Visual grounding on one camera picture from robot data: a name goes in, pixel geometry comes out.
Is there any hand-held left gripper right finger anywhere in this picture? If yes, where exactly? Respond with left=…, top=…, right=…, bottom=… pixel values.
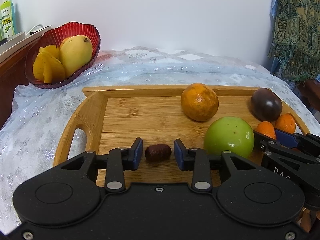
left=174, top=138, right=262, bottom=193

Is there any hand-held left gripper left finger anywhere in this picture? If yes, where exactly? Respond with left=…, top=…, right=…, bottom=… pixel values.
left=60, top=137, right=144, bottom=193

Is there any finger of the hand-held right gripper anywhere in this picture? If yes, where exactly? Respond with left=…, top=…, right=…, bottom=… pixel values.
left=253, top=129, right=320, bottom=165
left=275, top=128, right=320, bottom=155

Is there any tangerine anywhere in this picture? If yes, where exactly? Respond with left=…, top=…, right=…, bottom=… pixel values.
left=256, top=121, right=277, bottom=140
left=274, top=114, right=296, bottom=134

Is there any red date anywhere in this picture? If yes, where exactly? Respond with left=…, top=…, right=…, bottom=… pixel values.
left=145, top=144, right=172, bottom=162

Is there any wooden tray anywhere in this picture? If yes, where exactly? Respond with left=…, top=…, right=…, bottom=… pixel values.
left=53, top=84, right=312, bottom=188

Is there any dark purple passion fruit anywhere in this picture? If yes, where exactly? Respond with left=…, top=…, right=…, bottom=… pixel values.
left=251, top=87, right=283, bottom=122

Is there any green apple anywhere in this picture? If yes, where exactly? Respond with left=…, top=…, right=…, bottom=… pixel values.
left=204, top=116, right=255, bottom=158

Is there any large orange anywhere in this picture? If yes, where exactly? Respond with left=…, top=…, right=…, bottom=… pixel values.
left=181, top=83, right=219, bottom=122

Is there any dark wooden stool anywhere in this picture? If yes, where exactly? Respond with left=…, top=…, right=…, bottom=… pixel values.
left=297, top=74, right=320, bottom=125

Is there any green patterned cloth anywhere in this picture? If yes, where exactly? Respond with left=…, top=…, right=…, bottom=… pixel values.
left=268, top=0, right=320, bottom=82

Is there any red glass bowl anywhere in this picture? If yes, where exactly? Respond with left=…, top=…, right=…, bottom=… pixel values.
left=25, top=22, right=101, bottom=89

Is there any yellow mango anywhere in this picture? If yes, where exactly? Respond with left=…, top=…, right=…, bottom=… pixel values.
left=59, top=35, right=93, bottom=78

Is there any yellow starfruit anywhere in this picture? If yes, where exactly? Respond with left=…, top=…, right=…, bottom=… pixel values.
left=33, top=44, right=66, bottom=84

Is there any orange-yellow mango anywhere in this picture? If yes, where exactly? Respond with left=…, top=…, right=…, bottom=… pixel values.
left=59, top=37, right=73, bottom=49

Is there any brown wooden cabinet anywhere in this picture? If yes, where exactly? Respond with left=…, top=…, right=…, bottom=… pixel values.
left=0, top=31, right=54, bottom=130

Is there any white tray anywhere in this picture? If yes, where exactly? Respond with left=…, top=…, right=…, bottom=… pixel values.
left=0, top=25, right=53, bottom=55

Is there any green label bottle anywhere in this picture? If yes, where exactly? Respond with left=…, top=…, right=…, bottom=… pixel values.
left=0, top=0, right=16, bottom=40

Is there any white cable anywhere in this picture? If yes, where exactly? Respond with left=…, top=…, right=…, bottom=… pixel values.
left=26, top=24, right=52, bottom=36

